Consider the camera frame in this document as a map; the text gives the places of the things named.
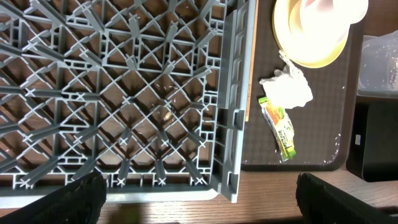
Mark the black waste tray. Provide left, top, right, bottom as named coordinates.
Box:
left=346, top=97, right=397, bottom=182

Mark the clear plastic waste bin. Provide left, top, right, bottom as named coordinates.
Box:
left=357, top=31, right=397, bottom=98

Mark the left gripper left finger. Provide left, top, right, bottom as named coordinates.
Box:
left=1, top=170, right=106, bottom=224

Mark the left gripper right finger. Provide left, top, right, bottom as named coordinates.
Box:
left=295, top=173, right=397, bottom=224

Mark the dark brown serving tray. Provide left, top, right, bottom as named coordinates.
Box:
left=241, top=0, right=365, bottom=172

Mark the wooden chopstick right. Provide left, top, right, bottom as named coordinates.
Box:
left=245, top=0, right=259, bottom=122

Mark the grey dishwasher rack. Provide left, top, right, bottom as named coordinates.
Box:
left=1, top=0, right=257, bottom=208

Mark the white cup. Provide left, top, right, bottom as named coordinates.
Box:
left=305, top=0, right=369, bottom=24

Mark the yellow plate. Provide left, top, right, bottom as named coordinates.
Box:
left=272, top=0, right=349, bottom=68

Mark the pink small bowl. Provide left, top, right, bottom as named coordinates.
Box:
left=289, top=0, right=349, bottom=42

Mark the white napkin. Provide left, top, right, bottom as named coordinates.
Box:
left=259, top=50, right=313, bottom=110

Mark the green yellow snack wrapper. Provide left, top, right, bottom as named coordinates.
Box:
left=258, top=96, right=296, bottom=161

